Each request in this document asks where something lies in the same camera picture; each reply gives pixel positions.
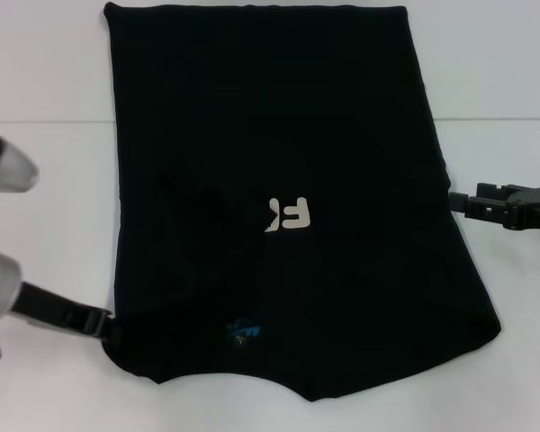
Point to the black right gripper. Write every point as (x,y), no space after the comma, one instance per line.
(531,209)

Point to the black t-shirt with FREE print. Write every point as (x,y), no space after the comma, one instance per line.
(274,112)

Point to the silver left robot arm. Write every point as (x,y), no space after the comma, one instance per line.
(0,279)

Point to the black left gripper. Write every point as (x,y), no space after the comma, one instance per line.
(54,308)

